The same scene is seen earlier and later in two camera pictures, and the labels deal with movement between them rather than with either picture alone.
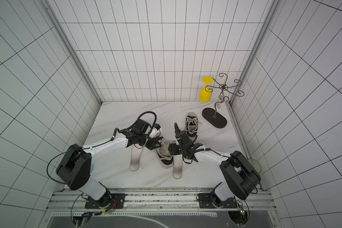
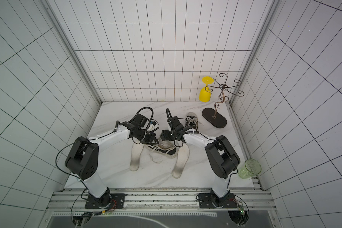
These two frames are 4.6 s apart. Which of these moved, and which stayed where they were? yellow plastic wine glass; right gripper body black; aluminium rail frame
Moved: right gripper body black
Stayed: aluminium rail frame; yellow plastic wine glass
